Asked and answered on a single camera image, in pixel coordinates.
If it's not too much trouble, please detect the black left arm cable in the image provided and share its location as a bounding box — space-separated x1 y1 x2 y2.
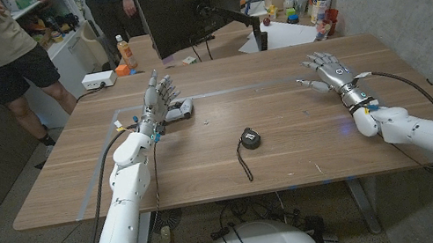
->
69 124 158 243

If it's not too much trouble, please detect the orange juice bottle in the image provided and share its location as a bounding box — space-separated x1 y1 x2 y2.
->
114 32 139 72

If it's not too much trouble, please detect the white power strip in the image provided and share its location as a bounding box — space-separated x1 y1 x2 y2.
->
80 69 119 92

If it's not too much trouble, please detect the white game controller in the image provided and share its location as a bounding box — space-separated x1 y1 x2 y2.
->
160 96 196 125

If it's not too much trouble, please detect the red cup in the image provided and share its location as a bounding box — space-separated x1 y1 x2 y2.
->
322 6 344 37

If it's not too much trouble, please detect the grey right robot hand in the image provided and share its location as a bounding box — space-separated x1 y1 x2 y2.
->
292 43 377 120

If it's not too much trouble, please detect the black Dell monitor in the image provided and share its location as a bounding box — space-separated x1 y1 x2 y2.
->
135 0 254 63

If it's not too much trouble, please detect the orange cube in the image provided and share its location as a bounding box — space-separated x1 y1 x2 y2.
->
114 63 132 78

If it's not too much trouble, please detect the wooden back desk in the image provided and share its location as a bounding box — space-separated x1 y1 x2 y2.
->
125 0 348 76

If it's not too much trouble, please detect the white paper sheet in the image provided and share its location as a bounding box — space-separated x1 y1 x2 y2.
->
234 12 320 56

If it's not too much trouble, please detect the white cylindrical canister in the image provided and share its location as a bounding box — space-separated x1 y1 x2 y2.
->
307 0 341 26

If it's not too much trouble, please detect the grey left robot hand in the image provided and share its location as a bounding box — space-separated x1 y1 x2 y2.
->
126 65 189 143

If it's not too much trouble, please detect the clear plastic cup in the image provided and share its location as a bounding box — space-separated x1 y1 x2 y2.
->
293 0 312 18

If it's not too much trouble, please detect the white cabinet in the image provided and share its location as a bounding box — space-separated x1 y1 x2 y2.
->
4 0 121 133

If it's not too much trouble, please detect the black tape measure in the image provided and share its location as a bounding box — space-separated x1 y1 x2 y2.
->
231 125 269 184

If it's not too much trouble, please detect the person in dark clothes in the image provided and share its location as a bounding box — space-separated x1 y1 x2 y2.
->
84 0 151 68

